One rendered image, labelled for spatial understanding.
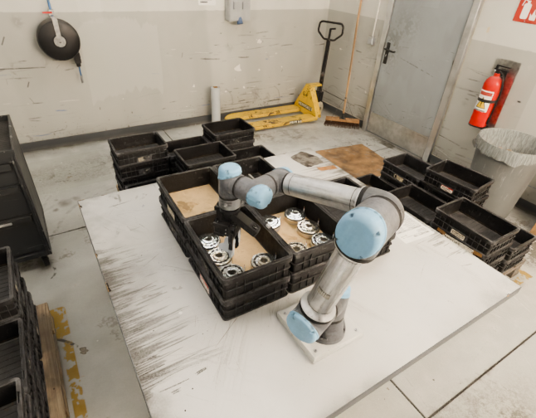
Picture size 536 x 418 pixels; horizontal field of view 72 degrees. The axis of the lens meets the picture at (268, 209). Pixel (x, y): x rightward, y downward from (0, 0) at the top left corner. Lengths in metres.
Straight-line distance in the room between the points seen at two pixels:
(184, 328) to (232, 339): 0.19
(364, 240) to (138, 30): 3.95
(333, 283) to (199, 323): 0.63
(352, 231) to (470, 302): 1.00
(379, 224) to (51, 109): 4.06
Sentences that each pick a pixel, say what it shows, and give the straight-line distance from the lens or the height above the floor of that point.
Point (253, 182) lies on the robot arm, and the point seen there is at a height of 1.28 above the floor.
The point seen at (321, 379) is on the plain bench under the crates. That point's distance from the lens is 1.37.
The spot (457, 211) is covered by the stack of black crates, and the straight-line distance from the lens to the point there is 2.84.
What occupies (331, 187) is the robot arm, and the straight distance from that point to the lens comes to 1.10.
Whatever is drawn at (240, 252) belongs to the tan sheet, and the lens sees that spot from 1.56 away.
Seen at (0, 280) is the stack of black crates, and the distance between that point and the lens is 2.24.
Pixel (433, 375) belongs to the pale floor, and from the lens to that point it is 2.42.
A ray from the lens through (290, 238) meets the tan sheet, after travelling 1.65.
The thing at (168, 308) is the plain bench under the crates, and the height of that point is 0.70.
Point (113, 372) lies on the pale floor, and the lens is 2.28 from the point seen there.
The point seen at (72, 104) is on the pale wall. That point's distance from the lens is 4.59.
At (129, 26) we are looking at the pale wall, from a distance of 4.52.
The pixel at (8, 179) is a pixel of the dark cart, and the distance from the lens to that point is 2.60.
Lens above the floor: 1.86
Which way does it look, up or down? 35 degrees down
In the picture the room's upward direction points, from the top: 4 degrees clockwise
